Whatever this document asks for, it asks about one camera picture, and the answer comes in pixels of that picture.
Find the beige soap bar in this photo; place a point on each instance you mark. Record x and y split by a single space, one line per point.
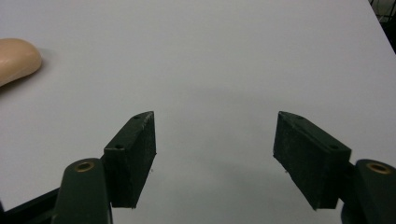
15 60

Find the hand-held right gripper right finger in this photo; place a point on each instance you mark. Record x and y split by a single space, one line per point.
314 165

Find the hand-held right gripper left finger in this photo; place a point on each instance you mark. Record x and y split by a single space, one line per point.
129 161

